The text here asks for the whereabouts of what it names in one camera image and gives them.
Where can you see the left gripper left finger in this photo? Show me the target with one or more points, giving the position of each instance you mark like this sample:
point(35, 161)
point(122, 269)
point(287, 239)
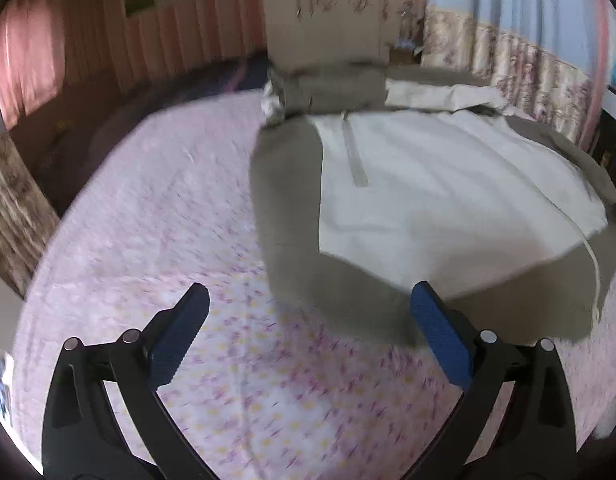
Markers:
point(81, 438)

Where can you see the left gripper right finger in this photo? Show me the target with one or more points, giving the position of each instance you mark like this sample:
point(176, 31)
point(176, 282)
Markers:
point(514, 418)

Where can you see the grey and white jacket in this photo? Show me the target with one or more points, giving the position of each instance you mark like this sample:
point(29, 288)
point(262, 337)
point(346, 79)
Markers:
point(368, 179)

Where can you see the pink floral bed sheet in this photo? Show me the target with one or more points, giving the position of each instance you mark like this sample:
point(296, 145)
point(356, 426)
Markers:
point(259, 395)

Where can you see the dark wooden cabinet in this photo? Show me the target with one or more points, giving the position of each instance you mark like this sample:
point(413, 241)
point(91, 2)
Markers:
point(605, 150)

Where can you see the pink window curtain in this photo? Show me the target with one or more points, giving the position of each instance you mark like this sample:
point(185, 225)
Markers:
point(32, 57)

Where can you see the blue floral curtain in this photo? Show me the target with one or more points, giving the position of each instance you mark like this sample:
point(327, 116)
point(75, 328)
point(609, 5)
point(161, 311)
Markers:
point(552, 59)

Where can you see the white wardrobe with decals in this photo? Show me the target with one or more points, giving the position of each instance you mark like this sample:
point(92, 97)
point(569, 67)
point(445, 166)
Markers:
point(304, 33)

